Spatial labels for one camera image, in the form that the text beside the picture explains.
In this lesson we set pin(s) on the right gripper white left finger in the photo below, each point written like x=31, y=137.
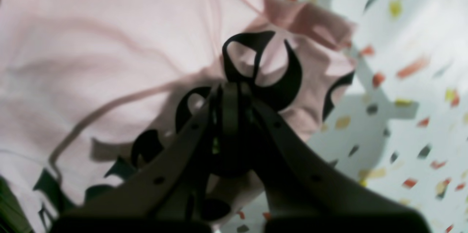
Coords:
x=164, y=197

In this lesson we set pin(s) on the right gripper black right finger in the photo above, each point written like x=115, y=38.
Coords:
x=305, y=194

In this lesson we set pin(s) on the pink T-shirt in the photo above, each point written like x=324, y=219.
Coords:
x=80, y=79

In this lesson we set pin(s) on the terrazzo patterned tablecloth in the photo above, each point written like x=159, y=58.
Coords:
x=401, y=128

